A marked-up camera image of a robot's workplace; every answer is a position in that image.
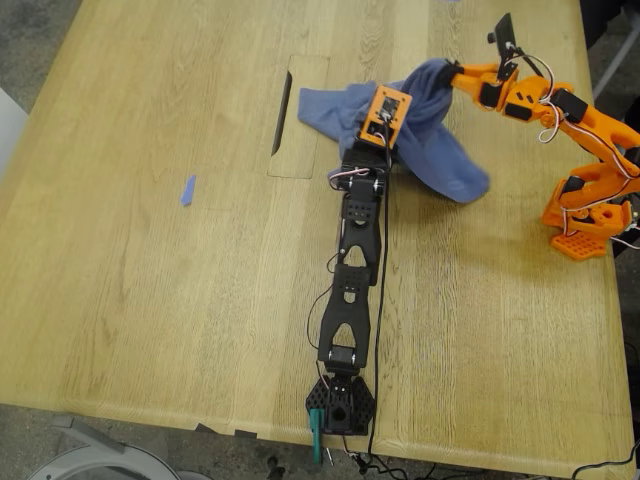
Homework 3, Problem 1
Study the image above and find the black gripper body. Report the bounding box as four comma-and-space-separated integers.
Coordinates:
339, 134, 394, 174

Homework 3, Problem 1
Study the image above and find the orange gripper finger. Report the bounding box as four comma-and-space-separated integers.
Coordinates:
447, 72, 484, 101
442, 58, 501, 81

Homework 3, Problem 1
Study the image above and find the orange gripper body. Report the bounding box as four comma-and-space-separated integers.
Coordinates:
472, 73, 551, 124

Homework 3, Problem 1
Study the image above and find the blue printed T-shirt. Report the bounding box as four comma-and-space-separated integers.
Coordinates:
298, 57, 491, 205

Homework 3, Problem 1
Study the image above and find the white metal leg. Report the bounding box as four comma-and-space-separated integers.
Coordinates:
591, 27, 640, 101

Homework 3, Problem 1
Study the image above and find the small blue tape piece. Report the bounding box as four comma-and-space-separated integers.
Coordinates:
179, 173, 198, 207

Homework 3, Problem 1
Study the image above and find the black table clamp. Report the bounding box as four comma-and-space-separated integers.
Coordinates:
612, 192, 640, 259

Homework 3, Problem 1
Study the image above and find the green table clamp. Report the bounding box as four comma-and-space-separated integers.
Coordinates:
307, 407, 326, 467

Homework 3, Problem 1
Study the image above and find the white flat panel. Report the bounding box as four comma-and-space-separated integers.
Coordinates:
0, 87, 30, 179

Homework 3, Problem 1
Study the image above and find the white plastic chair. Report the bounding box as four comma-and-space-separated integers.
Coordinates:
27, 414, 211, 480

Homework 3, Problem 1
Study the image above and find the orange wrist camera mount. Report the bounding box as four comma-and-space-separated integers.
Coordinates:
357, 83, 414, 150

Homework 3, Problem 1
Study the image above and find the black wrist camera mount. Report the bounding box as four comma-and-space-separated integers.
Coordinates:
487, 12, 521, 81

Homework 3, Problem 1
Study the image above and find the wooden cable hatch lid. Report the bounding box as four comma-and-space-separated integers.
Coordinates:
267, 53, 331, 180

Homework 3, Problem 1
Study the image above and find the black camera cable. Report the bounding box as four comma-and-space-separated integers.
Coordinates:
357, 117, 436, 480

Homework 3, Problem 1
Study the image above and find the thin black power cable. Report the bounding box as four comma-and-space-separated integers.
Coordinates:
569, 439, 640, 480

